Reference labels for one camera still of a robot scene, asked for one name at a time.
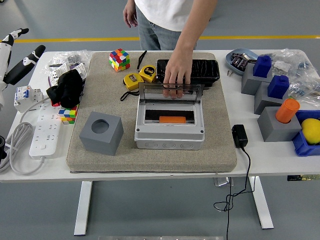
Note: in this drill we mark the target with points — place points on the clear plastic bracket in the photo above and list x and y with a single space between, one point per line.
222 182

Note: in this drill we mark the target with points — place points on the small metal screws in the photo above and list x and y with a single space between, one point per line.
229 73

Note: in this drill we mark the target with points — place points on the clear bag of metal parts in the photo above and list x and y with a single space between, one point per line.
75 57

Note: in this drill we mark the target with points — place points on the clear bags of small parts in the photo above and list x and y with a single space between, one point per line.
300 70

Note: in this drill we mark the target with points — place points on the pale blue plate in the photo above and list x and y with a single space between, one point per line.
228 60

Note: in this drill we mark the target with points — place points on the small red object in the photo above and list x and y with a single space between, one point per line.
55 103

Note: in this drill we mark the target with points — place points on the blue plastic block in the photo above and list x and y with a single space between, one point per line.
262 66
277 86

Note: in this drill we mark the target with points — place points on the black cloth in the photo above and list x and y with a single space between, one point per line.
67 87

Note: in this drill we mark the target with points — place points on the black glossy plastic tray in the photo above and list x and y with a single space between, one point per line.
207 70

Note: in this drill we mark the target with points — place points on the person's left hand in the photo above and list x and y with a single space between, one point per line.
178 66

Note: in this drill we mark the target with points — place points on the dark wrapped candies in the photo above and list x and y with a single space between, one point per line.
238 61

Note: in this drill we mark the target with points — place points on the blue plastic bin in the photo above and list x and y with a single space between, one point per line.
303 147

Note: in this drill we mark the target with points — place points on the person's right hand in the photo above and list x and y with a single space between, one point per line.
130 16

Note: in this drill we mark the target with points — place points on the table height control panel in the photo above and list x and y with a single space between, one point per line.
305 177

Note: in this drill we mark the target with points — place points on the white table leg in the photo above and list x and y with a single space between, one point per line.
262 205
82 207

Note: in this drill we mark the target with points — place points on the grey block with round hole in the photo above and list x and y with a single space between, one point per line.
100 145
277 131

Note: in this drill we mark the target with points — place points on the light grey junction box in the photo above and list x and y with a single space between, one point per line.
170 141

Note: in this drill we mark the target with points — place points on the grey-brown mat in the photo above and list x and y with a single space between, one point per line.
150 160

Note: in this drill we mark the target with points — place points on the orange cylinder battery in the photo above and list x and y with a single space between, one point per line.
172 119
287 110

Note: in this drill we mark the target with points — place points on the person's left forearm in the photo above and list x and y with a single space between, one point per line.
192 30

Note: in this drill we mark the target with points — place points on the yellow tape measure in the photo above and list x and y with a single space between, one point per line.
132 81
148 73

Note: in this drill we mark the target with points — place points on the black power adapter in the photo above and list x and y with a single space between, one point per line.
239 136

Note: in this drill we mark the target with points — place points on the white circuit breaker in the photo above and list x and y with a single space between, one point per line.
23 97

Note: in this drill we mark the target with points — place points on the smoky transparent box lid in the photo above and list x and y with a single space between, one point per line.
150 94

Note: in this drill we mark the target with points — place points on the colourful puzzle cube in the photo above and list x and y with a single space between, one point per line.
119 60
68 115

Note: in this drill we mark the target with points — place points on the grey block holder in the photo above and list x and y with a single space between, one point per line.
248 83
262 102

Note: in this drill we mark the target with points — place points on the white power strip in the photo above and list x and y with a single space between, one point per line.
46 132

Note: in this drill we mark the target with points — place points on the person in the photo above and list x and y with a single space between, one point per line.
162 15

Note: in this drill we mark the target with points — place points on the yellow fruit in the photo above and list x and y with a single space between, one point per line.
311 130

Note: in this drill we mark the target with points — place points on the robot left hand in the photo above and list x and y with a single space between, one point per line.
5 60

